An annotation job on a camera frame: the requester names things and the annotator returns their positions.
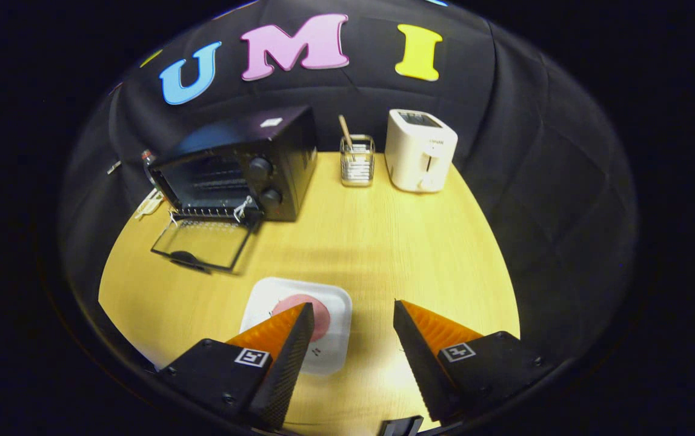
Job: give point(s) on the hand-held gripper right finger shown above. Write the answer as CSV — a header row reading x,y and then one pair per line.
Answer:
x,y
423,363

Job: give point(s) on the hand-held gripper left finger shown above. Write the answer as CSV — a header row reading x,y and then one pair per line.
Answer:
x,y
289,363

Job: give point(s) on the pink ham slice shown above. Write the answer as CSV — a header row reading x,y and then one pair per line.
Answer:
x,y
318,310

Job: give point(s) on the white square plate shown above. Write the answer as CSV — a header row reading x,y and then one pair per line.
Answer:
x,y
335,303

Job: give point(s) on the black toaster oven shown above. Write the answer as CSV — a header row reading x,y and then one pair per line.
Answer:
x,y
286,157

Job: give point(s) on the white pop-up toaster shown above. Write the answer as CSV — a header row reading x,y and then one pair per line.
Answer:
x,y
420,154

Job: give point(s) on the white and yellow packet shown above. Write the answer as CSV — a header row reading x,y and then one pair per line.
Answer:
x,y
148,204

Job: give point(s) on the black backdrop cloth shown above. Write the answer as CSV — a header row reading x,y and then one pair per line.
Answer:
x,y
535,181

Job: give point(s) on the wooden stick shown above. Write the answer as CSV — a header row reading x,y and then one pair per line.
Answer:
x,y
346,133

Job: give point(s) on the clear plastic bottle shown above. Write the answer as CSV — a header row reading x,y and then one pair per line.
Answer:
x,y
149,160

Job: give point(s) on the small white clip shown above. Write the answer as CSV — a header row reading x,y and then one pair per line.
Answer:
x,y
114,166

